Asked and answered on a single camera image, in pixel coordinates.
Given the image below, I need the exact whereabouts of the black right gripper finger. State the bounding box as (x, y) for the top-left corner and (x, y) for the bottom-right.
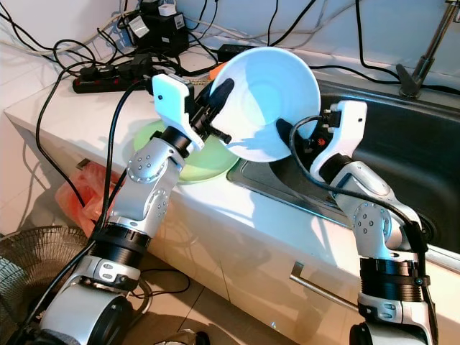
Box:
(274, 116), (308, 150)

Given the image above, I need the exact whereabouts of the white bowl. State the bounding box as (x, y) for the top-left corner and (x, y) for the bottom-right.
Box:
(212, 46), (323, 163)

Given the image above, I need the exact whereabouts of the white kitchen base cabinet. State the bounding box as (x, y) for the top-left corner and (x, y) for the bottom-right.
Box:
(4, 108), (460, 345)

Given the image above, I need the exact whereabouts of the orange bowl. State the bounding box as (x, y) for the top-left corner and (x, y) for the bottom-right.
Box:
(207, 61), (229, 81)

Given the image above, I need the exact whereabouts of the green plate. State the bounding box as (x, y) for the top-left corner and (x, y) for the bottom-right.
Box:
(131, 119), (242, 185)

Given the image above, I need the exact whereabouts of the small black power adapter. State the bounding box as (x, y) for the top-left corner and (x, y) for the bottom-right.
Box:
(217, 42), (261, 63)

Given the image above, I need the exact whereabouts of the stainless steel sink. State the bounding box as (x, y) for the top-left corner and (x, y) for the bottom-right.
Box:
(226, 70), (460, 272)

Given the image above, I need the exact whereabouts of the black charger box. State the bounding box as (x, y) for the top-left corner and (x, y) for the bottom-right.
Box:
(121, 0), (187, 58)

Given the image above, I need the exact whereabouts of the black power strip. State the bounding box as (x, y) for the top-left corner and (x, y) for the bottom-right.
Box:
(72, 65), (175, 95)

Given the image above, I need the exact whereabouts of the metal sink faucet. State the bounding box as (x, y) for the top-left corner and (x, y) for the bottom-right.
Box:
(395, 0), (460, 100)

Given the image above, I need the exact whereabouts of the red plastic bag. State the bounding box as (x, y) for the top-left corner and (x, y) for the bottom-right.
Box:
(59, 162), (139, 247)

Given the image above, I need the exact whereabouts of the metal grille floor fan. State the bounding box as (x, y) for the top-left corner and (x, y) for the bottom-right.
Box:
(0, 241), (60, 345)

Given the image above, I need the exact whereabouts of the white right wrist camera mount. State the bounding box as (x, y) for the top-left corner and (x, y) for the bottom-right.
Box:
(309, 100), (369, 180)

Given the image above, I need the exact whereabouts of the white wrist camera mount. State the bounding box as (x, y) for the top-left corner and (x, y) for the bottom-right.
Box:
(309, 100), (369, 180)
(151, 73), (199, 149)

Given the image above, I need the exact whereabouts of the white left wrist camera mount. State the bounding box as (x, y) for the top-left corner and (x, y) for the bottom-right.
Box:
(151, 73), (199, 149)

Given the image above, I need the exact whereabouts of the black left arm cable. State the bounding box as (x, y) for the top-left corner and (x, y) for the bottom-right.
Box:
(29, 78), (167, 345)

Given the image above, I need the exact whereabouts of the black wall cable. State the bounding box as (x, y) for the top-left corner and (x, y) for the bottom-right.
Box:
(354, 0), (460, 88)

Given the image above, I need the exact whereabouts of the long black power cable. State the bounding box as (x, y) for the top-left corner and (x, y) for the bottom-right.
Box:
(35, 70), (117, 239)

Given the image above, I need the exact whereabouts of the long silver cabinet handle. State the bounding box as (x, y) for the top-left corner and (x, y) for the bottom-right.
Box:
(290, 261), (362, 312)

